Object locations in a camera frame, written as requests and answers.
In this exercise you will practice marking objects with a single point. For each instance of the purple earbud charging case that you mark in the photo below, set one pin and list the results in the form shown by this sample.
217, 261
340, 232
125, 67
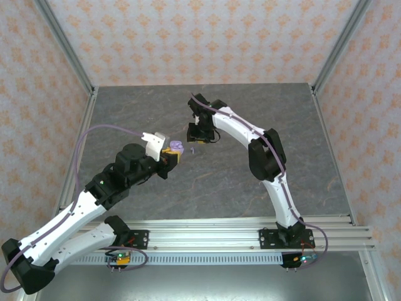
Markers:
177, 145

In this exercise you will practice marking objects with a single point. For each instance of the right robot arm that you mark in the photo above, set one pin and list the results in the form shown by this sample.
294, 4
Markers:
282, 200

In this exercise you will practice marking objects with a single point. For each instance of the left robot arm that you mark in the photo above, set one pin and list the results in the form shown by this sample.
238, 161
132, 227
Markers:
62, 222

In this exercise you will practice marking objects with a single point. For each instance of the grey metal shelf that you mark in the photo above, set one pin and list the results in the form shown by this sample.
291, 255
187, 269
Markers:
200, 285

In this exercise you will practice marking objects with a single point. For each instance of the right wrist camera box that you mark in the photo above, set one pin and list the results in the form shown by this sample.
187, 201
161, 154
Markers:
197, 119

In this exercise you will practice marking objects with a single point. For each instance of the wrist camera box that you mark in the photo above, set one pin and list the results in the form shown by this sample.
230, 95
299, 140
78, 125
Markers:
155, 145
197, 119

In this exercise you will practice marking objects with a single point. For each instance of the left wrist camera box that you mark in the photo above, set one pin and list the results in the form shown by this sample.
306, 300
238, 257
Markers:
155, 145

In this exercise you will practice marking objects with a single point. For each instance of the aluminium table side rail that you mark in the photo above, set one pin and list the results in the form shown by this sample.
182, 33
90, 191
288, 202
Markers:
88, 109
319, 109

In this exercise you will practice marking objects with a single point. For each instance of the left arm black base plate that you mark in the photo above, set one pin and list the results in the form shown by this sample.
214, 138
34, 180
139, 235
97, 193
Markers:
139, 239

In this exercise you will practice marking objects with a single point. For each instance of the aluminium mounting rail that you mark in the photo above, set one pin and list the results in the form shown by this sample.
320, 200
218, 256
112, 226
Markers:
203, 238

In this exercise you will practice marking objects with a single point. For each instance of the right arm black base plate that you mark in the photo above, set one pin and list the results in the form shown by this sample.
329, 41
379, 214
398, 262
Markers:
267, 239

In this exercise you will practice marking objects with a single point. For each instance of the aluminium frame post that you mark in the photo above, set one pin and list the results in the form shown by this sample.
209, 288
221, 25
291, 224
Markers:
64, 40
342, 40

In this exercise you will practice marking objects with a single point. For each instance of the aluminium frame strut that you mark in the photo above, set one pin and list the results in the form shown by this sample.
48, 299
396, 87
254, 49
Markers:
374, 279

